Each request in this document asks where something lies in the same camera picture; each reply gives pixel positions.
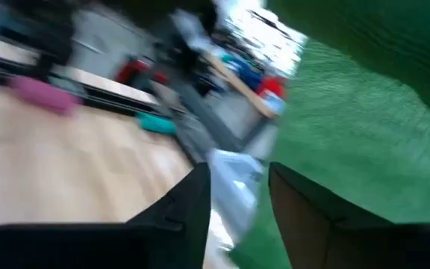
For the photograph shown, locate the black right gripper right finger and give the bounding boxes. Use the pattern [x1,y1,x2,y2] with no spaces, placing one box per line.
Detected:
[268,161,430,269]

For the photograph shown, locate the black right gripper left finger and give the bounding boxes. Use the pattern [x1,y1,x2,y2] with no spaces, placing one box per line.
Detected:
[0,162,212,269]

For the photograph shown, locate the green elastic bandage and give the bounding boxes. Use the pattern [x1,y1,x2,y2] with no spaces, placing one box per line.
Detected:
[228,0,430,269]

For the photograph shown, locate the teal bandage roll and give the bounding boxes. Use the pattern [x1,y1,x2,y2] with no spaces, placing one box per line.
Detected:
[135,111,178,136]

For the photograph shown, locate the pink bandage roll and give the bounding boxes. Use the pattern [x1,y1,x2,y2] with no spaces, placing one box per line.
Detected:
[8,74,81,116]

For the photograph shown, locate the clear plastic zip bag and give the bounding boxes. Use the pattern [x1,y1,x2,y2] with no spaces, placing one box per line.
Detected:
[205,148,265,251]

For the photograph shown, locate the red storage bin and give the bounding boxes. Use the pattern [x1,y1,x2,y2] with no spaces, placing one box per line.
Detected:
[256,76,287,99]

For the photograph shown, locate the red tool bag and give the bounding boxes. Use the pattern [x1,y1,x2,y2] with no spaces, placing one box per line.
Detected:
[114,58,169,86]

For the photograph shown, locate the blue cloth bundle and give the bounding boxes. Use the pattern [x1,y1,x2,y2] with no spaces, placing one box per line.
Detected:
[220,54,265,93]

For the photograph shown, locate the black aluminium table frame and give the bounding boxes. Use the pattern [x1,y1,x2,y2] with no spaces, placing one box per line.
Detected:
[0,50,190,120]

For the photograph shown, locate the wooden workbench grey metal frame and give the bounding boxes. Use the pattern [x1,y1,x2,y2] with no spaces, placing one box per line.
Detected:
[199,50,278,120]

